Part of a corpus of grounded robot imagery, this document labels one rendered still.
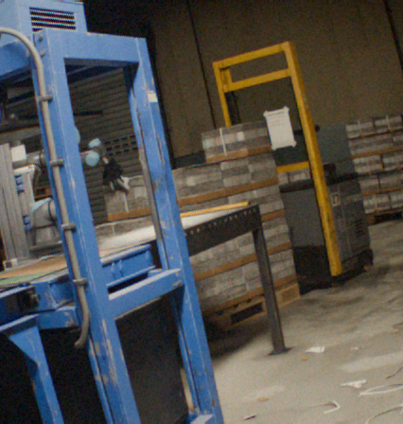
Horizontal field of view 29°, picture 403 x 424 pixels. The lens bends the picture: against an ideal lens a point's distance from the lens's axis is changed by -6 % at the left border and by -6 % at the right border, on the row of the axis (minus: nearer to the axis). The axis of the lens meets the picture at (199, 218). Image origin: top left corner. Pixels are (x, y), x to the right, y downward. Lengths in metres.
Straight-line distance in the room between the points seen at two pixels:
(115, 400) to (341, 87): 9.41
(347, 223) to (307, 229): 0.32
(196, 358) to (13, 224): 1.80
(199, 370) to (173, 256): 0.43
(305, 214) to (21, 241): 2.54
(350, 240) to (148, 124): 3.57
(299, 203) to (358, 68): 5.47
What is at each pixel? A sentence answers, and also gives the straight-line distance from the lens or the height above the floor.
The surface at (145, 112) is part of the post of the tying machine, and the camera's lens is 2.94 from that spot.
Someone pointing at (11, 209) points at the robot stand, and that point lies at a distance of 4.48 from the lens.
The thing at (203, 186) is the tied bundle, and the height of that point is 0.92.
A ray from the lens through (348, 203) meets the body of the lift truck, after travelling 6.33.
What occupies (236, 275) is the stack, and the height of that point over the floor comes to 0.32.
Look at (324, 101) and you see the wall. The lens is 11.60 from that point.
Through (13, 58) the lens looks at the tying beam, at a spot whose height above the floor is 1.49.
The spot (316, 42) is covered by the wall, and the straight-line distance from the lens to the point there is 11.66.
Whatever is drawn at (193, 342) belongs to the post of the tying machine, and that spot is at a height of 0.43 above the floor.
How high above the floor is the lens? 1.01
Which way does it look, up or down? 3 degrees down
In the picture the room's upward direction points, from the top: 12 degrees counter-clockwise
